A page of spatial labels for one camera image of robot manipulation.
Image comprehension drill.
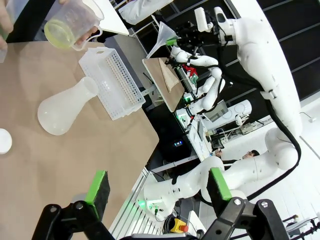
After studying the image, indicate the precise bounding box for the yellow emergency stop button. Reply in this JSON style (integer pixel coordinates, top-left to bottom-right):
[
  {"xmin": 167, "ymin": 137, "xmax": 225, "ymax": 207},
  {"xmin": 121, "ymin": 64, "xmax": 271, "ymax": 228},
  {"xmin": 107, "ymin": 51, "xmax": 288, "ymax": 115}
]
[{"xmin": 173, "ymin": 217, "xmax": 190, "ymax": 234}]

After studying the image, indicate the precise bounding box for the person's black t-shirt torso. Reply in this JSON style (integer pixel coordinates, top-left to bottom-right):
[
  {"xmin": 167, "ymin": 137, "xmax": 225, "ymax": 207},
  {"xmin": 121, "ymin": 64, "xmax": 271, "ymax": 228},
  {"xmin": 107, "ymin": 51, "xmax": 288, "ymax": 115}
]
[{"xmin": 6, "ymin": 0, "xmax": 61, "ymax": 44}]

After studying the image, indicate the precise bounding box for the person's right hand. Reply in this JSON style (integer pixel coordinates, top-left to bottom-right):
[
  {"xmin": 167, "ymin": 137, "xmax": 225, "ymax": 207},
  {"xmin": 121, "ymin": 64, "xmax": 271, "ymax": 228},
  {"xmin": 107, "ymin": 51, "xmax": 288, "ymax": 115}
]
[{"xmin": 0, "ymin": 3, "xmax": 14, "ymax": 50}]

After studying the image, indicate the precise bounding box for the clear plastic measuring cup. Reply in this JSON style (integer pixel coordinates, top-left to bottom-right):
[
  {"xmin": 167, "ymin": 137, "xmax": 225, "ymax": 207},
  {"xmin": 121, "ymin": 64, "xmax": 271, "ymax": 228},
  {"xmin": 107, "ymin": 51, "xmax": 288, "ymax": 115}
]
[{"xmin": 44, "ymin": 0, "xmax": 105, "ymax": 52}]

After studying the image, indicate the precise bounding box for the brown topped background table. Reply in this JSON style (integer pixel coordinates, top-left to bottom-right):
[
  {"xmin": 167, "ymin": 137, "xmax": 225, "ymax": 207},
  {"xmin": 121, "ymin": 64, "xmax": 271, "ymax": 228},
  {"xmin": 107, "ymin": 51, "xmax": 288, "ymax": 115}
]
[{"xmin": 141, "ymin": 56, "xmax": 186, "ymax": 113}]

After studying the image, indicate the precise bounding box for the translucent plastic conical flask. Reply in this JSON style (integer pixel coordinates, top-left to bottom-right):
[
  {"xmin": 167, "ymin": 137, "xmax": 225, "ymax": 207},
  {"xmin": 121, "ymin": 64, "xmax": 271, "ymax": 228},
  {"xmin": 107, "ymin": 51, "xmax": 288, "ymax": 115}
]
[{"xmin": 37, "ymin": 76, "xmax": 100, "ymax": 137}]

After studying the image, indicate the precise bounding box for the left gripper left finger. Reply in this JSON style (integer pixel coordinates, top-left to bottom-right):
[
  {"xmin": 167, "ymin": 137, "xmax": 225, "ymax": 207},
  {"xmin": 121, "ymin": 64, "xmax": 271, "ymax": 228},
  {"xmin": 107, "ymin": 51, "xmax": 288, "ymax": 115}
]
[{"xmin": 32, "ymin": 170, "xmax": 116, "ymax": 240}]

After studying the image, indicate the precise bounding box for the seated person with glasses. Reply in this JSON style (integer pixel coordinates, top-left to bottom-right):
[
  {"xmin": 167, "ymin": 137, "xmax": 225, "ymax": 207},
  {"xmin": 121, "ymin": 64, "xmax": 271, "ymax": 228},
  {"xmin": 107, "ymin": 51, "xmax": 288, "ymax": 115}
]
[{"xmin": 214, "ymin": 149, "xmax": 261, "ymax": 162}]

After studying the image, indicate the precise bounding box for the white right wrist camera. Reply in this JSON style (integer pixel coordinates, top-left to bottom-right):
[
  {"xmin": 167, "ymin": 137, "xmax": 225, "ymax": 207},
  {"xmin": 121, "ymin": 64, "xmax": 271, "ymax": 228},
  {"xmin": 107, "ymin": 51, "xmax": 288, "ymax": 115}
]
[{"xmin": 194, "ymin": 6, "xmax": 209, "ymax": 33}]

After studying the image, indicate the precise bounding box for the round white flask cap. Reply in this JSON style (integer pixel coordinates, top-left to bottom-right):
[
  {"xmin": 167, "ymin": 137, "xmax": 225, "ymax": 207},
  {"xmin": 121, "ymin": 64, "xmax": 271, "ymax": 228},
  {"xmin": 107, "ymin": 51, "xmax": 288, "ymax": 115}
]
[{"xmin": 0, "ymin": 128, "xmax": 13, "ymax": 155}]

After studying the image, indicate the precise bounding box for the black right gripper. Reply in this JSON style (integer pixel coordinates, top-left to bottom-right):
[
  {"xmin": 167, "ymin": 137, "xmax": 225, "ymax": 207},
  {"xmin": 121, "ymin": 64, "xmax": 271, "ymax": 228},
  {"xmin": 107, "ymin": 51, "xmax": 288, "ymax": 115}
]
[{"xmin": 165, "ymin": 21, "xmax": 221, "ymax": 49}]

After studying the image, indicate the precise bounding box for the white round device housing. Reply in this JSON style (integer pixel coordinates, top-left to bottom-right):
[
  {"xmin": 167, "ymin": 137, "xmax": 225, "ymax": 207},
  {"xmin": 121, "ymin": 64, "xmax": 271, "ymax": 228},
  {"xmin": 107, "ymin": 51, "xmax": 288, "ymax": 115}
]
[{"xmin": 204, "ymin": 99, "xmax": 253, "ymax": 123}]

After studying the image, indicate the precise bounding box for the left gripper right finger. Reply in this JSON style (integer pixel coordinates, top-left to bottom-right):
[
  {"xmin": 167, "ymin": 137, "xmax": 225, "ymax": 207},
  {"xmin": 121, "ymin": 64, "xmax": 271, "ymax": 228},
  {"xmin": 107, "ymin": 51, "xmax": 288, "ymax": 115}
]
[{"xmin": 206, "ymin": 167, "xmax": 291, "ymax": 240}]

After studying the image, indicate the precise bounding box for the white perforated plastic basket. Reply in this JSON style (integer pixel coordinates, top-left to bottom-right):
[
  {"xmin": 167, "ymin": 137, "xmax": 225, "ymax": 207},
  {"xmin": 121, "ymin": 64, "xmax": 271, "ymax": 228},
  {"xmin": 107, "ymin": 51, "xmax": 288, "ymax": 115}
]
[{"xmin": 78, "ymin": 46, "xmax": 147, "ymax": 122}]

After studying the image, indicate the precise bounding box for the beige cloth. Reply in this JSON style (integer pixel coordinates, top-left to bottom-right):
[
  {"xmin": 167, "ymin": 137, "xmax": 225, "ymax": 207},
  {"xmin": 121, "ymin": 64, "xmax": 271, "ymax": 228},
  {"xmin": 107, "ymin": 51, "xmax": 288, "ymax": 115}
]
[{"xmin": 158, "ymin": 58, "xmax": 180, "ymax": 94}]

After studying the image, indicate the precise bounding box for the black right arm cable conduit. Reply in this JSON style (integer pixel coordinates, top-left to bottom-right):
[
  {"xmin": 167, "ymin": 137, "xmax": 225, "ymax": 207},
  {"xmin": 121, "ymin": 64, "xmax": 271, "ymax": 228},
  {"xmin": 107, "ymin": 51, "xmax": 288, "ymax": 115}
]
[{"xmin": 216, "ymin": 43, "xmax": 302, "ymax": 202}]

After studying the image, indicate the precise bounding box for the clear plastic funnel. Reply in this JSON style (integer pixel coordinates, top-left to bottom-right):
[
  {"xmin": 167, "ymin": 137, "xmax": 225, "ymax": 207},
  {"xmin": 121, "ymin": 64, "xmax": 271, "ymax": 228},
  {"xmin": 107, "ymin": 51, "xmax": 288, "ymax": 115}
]
[{"xmin": 145, "ymin": 21, "xmax": 180, "ymax": 60}]

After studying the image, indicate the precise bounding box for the white background table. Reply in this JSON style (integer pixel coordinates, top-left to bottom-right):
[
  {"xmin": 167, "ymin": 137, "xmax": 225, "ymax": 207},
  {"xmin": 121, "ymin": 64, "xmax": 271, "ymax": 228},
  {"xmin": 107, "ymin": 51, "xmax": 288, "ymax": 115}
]
[{"xmin": 96, "ymin": 0, "xmax": 130, "ymax": 36}]

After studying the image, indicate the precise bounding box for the person's left hand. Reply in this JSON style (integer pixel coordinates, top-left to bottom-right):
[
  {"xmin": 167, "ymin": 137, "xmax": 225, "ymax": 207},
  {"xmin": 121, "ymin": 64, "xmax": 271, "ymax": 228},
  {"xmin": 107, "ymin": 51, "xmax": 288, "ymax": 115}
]
[{"xmin": 58, "ymin": 0, "xmax": 99, "ymax": 46}]

